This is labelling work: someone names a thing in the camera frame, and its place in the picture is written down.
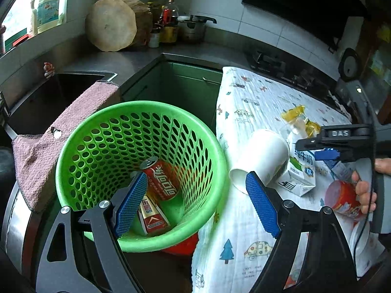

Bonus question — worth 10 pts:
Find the steel kitchen sink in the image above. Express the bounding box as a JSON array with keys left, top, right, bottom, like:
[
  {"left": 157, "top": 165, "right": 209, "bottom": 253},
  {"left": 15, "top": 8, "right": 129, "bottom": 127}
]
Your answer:
[{"left": 0, "top": 72, "right": 118, "bottom": 138}]

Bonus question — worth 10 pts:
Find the red plastic bucket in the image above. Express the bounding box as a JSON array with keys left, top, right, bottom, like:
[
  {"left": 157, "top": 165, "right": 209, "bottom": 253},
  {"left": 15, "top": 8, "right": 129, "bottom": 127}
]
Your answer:
[{"left": 160, "top": 233, "right": 199, "bottom": 255}]

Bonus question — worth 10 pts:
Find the green perforated plastic basket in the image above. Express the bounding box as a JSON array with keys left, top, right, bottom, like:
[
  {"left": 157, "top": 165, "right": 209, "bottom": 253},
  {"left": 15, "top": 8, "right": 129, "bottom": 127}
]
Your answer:
[{"left": 55, "top": 101, "right": 228, "bottom": 252}]

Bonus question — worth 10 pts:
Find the pink towel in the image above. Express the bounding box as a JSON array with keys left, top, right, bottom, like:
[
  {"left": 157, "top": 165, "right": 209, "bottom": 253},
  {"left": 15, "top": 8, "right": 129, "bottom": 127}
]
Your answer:
[{"left": 11, "top": 79, "right": 119, "bottom": 212}]

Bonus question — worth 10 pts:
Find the white green milk carton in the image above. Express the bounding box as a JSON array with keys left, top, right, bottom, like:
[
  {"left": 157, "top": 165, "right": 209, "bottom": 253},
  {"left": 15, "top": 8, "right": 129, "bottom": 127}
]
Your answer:
[{"left": 276, "top": 146, "right": 316, "bottom": 196}]

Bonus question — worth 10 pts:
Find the round wooden chopping block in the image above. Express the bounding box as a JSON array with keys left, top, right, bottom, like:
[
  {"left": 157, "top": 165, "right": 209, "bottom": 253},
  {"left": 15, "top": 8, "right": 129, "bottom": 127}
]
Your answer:
[{"left": 85, "top": 0, "right": 153, "bottom": 52}]

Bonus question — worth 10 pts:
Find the stainless steel pot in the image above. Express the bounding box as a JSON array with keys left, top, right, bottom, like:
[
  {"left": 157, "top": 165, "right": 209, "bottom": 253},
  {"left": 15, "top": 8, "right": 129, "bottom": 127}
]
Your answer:
[{"left": 177, "top": 15, "right": 217, "bottom": 45}]

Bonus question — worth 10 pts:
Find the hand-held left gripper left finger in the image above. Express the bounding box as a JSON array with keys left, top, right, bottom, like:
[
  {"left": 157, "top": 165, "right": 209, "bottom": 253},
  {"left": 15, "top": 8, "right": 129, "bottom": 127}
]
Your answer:
[{"left": 36, "top": 171, "right": 149, "bottom": 293}]

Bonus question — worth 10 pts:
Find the white detergent bottle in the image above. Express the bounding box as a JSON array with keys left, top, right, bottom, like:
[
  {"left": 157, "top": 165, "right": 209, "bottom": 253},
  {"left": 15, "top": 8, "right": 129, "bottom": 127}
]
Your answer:
[{"left": 37, "top": 0, "right": 65, "bottom": 34}]

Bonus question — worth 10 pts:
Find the person's right hand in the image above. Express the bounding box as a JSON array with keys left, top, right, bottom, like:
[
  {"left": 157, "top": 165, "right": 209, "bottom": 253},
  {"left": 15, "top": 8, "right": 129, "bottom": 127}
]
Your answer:
[{"left": 351, "top": 158, "right": 391, "bottom": 216}]

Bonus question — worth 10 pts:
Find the white paper cup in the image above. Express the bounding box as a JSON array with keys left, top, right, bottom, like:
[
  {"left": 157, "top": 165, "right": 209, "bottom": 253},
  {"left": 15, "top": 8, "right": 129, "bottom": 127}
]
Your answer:
[{"left": 229, "top": 129, "right": 290, "bottom": 195}]

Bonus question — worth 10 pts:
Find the red white drink carton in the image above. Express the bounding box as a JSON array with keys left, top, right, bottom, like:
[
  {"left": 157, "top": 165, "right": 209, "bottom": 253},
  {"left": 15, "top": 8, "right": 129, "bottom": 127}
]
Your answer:
[{"left": 137, "top": 195, "right": 171, "bottom": 236}]

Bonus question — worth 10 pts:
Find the red snack cup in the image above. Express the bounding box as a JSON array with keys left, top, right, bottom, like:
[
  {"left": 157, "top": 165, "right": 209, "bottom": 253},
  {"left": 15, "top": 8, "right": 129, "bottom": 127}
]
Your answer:
[{"left": 324, "top": 180, "right": 371, "bottom": 220}]

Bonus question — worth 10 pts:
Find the yellow plastic wrapper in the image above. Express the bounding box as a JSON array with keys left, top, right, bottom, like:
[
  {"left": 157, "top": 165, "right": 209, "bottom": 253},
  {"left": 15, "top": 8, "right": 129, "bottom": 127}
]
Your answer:
[{"left": 281, "top": 105, "right": 322, "bottom": 138}]

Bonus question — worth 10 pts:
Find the green kitchen cabinet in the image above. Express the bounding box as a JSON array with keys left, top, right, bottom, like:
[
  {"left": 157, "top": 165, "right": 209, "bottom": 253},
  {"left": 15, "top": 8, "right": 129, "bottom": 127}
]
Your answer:
[{"left": 120, "top": 61, "right": 223, "bottom": 129}]

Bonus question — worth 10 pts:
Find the red soda can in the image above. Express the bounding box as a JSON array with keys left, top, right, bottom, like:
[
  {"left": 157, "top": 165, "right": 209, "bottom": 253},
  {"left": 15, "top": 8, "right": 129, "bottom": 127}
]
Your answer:
[{"left": 140, "top": 156, "right": 179, "bottom": 201}]

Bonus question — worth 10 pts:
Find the stainless steel container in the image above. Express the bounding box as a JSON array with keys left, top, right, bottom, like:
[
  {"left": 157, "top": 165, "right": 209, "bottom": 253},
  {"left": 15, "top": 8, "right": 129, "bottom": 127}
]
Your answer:
[{"left": 0, "top": 180, "right": 42, "bottom": 260}]

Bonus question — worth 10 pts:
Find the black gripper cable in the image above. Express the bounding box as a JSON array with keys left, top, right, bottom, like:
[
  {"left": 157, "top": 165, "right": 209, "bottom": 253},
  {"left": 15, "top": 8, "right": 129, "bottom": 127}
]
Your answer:
[{"left": 351, "top": 94, "right": 378, "bottom": 278}]

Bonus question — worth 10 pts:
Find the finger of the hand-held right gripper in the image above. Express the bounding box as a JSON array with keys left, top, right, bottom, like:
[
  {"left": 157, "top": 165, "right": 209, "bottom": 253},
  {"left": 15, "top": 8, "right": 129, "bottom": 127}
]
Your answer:
[{"left": 295, "top": 123, "right": 376, "bottom": 163}]

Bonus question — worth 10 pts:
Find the green plastic box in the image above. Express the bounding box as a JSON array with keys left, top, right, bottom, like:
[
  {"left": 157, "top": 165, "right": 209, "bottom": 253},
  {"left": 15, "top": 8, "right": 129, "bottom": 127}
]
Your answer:
[{"left": 4, "top": 27, "right": 34, "bottom": 51}]

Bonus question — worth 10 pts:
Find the brown wooden cabinet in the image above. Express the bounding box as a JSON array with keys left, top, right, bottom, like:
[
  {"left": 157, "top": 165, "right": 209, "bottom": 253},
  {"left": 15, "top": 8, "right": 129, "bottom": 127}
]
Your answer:
[{"left": 356, "top": 12, "right": 391, "bottom": 126}]

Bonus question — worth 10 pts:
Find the black gas stove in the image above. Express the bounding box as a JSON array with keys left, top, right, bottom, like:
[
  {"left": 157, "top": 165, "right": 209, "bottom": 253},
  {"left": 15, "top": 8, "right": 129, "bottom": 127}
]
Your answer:
[{"left": 244, "top": 50, "right": 339, "bottom": 98}]

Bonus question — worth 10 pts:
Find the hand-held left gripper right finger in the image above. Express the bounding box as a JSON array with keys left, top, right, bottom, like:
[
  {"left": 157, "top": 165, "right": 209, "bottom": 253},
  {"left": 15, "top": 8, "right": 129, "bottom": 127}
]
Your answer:
[{"left": 245, "top": 171, "right": 358, "bottom": 293}]

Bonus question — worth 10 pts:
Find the white car-print blanket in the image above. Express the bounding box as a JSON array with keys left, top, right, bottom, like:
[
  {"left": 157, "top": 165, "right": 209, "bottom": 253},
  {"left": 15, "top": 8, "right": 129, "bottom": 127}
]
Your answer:
[{"left": 191, "top": 66, "right": 379, "bottom": 293}]

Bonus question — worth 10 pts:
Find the dark sauce bottle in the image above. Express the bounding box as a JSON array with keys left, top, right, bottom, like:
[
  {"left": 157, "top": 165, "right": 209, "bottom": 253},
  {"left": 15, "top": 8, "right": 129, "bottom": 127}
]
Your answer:
[{"left": 151, "top": 4, "right": 164, "bottom": 33}]

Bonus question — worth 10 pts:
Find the small white bottle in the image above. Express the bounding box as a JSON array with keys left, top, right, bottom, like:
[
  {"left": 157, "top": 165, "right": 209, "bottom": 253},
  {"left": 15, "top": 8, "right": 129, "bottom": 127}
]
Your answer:
[{"left": 29, "top": 0, "right": 39, "bottom": 35}]

